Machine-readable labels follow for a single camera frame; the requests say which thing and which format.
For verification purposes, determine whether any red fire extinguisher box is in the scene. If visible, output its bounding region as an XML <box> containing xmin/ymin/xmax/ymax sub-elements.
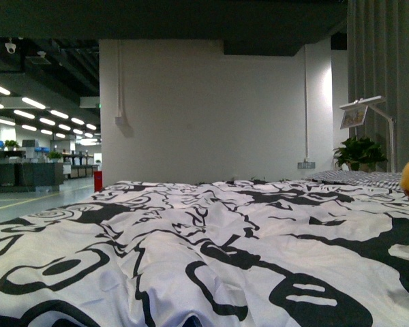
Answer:
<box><xmin>93</xmin><ymin>170</ymin><xmax>103</xmax><ymax>192</ymax></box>

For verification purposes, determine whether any black and white patterned duvet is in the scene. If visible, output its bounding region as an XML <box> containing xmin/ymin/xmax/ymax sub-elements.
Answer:
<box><xmin>0</xmin><ymin>181</ymin><xmax>409</xmax><ymax>326</ymax></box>

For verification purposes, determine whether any green potted plant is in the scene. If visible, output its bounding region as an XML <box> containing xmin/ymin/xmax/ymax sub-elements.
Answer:
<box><xmin>333</xmin><ymin>136</ymin><xmax>387</xmax><ymax>172</ymax></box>

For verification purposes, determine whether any white desk lamp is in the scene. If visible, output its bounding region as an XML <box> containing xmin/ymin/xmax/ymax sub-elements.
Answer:
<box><xmin>339</xmin><ymin>95</ymin><xmax>398</xmax><ymax>172</ymax></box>

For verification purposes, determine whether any dark office counter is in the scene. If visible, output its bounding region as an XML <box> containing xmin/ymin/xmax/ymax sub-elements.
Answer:
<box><xmin>0</xmin><ymin>163</ymin><xmax>64</xmax><ymax>193</ymax></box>

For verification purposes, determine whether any striped grey pillow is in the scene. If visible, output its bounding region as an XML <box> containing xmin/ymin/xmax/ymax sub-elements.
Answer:
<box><xmin>305</xmin><ymin>170</ymin><xmax>402</xmax><ymax>191</ymax></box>

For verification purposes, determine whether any white cable conduit with box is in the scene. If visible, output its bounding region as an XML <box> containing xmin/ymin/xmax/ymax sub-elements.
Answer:
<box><xmin>114</xmin><ymin>40</ymin><xmax>125</xmax><ymax>126</ymax></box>

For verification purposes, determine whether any wall power socket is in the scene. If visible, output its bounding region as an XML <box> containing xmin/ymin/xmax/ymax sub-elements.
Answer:
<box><xmin>297</xmin><ymin>161</ymin><xmax>316</xmax><ymax>170</ymax></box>

